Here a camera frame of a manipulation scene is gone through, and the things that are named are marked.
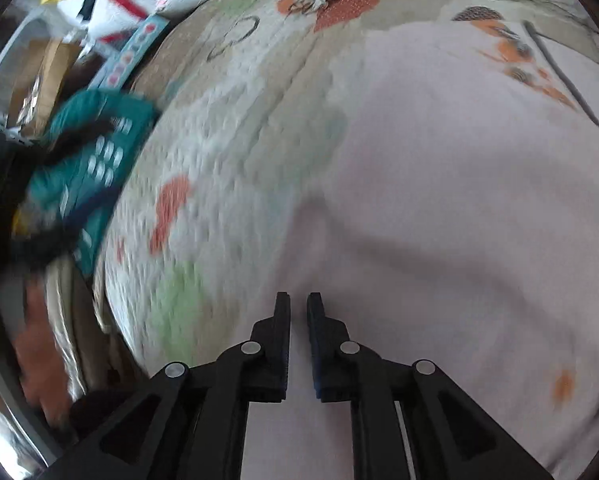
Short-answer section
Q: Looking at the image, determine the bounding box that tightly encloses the beige leaf print bed sheet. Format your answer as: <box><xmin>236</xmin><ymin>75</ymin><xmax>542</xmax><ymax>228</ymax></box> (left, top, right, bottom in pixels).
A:
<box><xmin>94</xmin><ymin>0</ymin><xmax>599</xmax><ymax>480</ymax></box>

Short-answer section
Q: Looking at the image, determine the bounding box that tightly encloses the person's left forearm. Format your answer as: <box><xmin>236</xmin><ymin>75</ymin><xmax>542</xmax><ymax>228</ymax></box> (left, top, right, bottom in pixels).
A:
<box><xmin>12</xmin><ymin>279</ymin><xmax>78</xmax><ymax>413</ymax></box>

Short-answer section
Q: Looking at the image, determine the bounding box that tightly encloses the pale pink small garment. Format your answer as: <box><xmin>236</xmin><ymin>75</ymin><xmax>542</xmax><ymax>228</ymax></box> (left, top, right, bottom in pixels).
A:
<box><xmin>244</xmin><ymin>22</ymin><xmax>599</xmax><ymax>480</ymax></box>

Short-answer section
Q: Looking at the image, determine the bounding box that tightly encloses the brown cardboard box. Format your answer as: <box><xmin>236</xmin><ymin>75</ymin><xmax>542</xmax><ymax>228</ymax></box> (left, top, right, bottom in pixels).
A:
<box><xmin>6</xmin><ymin>37</ymin><xmax>86</xmax><ymax>137</ymax></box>

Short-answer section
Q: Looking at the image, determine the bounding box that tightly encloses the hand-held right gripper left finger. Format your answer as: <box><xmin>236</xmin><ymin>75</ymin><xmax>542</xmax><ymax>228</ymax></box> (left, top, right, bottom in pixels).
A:
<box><xmin>44</xmin><ymin>292</ymin><xmax>292</xmax><ymax>480</ymax></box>

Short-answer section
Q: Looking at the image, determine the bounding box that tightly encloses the light blue dotted box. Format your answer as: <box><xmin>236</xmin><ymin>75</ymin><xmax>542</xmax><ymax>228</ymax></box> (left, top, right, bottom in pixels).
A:
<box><xmin>86</xmin><ymin>12</ymin><xmax>171</xmax><ymax>92</ymax></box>

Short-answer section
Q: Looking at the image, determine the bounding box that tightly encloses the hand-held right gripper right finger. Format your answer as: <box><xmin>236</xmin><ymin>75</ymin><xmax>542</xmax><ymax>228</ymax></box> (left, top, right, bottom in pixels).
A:
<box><xmin>306</xmin><ymin>292</ymin><xmax>556</xmax><ymax>480</ymax></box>

